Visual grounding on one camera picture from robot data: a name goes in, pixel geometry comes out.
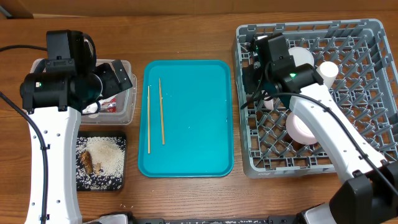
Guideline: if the red snack wrapper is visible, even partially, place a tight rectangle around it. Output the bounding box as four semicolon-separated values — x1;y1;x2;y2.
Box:
100;98;117;113

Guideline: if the large white plate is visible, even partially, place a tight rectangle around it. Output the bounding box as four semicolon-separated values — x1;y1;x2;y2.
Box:
264;95;274;111

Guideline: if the white napkin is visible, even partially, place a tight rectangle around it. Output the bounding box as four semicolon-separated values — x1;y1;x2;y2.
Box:
82;100;107;116

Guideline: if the pale green bowl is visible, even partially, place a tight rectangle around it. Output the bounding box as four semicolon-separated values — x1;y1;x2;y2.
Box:
289;47;315;67

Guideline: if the small white dish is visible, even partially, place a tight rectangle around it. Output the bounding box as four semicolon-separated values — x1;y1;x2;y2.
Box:
285;112;318;145

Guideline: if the white rice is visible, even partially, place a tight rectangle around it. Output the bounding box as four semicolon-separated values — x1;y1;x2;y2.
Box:
76;136;126;191

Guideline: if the white cup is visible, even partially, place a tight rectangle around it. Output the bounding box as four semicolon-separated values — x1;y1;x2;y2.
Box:
317;62;339;89

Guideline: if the brown food scrap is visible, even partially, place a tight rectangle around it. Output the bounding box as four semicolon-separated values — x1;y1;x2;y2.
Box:
80;151;93;174

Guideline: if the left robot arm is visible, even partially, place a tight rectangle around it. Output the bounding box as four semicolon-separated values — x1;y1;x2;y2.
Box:
25;107;82;223

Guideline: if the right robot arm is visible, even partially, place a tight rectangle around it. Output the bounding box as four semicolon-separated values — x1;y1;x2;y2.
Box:
244;63;397;223

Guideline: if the clear plastic bin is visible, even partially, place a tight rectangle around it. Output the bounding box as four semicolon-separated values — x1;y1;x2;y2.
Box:
20;58;136;126

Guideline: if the black plastic tray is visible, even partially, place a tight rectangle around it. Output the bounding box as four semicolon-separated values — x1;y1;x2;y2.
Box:
75;130;127;192

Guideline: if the teal plastic tray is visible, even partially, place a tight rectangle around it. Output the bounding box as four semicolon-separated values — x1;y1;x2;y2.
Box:
138;60;234;178

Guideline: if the grey dish rack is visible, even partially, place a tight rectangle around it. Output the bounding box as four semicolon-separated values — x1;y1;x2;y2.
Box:
232;19;397;179

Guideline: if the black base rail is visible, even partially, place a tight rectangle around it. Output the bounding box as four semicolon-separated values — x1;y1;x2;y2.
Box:
86;212;302;224

